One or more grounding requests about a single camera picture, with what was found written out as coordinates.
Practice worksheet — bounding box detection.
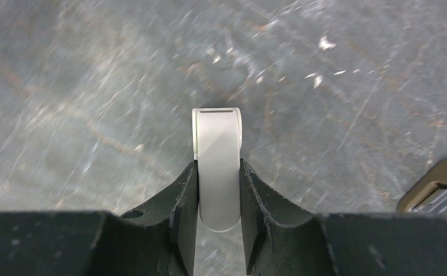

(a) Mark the brown white stapler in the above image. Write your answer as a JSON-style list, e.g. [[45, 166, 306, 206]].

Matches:
[[396, 158, 447, 213]]

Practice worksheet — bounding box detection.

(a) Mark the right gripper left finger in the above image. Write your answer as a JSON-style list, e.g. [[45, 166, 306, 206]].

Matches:
[[0, 161, 198, 275]]

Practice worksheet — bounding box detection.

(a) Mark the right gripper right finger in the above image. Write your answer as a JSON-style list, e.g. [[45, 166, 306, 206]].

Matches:
[[240, 160, 447, 275]]

